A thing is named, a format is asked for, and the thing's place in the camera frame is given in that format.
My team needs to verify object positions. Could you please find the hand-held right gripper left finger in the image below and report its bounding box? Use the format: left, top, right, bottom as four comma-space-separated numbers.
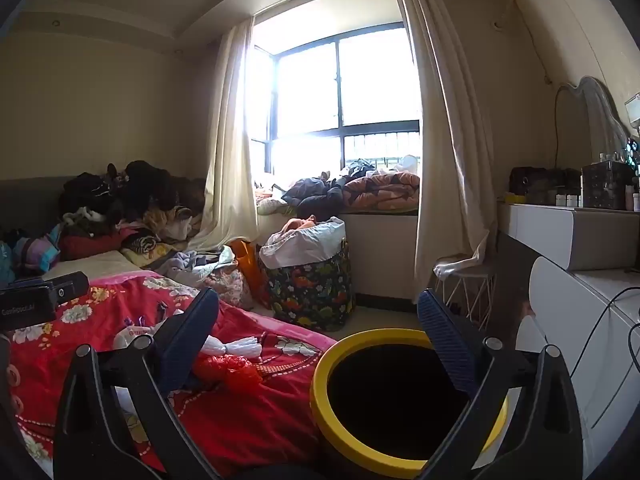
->
52, 287, 221, 480

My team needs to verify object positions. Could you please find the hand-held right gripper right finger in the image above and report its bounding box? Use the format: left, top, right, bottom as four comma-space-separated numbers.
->
415, 287, 586, 480

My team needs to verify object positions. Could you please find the red plastic bag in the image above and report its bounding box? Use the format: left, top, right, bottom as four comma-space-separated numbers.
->
192, 354, 263, 393

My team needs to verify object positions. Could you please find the white printed packet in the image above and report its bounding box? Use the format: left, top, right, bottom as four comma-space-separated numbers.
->
112, 320, 168, 352

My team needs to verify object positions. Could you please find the white twisted wrapper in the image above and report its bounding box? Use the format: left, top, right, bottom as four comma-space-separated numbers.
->
200, 336, 262, 361

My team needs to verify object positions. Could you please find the yellow rimmed trash bin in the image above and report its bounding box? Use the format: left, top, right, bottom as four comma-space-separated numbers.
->
310, 329, 510, 480

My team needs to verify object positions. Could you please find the striped blue pink cloth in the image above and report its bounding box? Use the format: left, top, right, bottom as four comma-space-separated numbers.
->
12, 225, 62, 276

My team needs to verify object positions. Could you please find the floral fabric bag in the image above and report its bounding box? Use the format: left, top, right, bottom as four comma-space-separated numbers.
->
200, 260, 251, 308

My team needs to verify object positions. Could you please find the beige bed sheet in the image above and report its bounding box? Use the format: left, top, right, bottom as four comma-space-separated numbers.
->
42, 250, 156, 286

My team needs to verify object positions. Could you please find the light purple clothes heap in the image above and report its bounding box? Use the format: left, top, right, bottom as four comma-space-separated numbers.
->
160, 247, 236, 286

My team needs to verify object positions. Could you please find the orange bag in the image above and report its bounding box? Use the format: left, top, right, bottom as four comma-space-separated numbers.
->
225, 239, 266, 306

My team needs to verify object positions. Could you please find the red floral blanket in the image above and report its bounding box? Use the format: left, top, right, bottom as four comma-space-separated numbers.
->
10, 270, 341, 476

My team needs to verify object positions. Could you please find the white drawer cabinet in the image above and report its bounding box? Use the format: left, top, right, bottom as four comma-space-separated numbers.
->
515, 255, 640, 431

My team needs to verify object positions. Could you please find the dinosaur print laundry basket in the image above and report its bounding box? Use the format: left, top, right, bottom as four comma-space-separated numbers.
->
260, 240, 353, 332

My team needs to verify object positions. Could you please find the pile of dark clothes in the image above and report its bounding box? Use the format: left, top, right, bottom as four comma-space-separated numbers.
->
57, 160, 208, 256

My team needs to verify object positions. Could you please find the orange cloth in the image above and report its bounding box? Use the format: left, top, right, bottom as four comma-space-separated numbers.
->
279, 215, 318, 236

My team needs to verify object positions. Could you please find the white vanity desk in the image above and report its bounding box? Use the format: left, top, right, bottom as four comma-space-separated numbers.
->
497, 200, 640, 271

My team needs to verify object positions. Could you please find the orange black patterned quilt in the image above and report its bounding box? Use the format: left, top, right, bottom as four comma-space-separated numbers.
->
342, 170, 421, 211

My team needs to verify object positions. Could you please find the green white cloth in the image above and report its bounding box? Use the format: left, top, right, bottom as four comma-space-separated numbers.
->
255, 195, 291, 216

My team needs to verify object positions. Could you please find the cream curtain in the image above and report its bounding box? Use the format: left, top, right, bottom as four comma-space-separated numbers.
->
392, 0, 501, 303
187, 17, 261, 253

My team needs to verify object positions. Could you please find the black bag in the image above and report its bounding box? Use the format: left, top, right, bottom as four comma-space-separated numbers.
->
509, 166, 583, 201

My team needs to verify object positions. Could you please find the dark puffer jacket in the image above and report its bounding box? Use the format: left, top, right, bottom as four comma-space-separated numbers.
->
281, 176, 351, 221

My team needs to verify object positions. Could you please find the dark clear cosmetic box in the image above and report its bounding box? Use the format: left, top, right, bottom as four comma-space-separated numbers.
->
581, 161, 636, 210

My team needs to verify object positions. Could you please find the black framed window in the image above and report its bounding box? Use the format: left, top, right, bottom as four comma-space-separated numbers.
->
250, 22, 423, 181

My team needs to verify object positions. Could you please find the wavy framed mirror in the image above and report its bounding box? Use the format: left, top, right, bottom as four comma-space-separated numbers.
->
552, 76, 633, 171

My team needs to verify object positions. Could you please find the white wire stool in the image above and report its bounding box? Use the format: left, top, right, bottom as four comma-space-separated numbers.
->
434, 257, 498, 328

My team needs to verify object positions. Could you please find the black cable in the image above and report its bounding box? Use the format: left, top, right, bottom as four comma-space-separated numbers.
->
570, 285, 640, 376

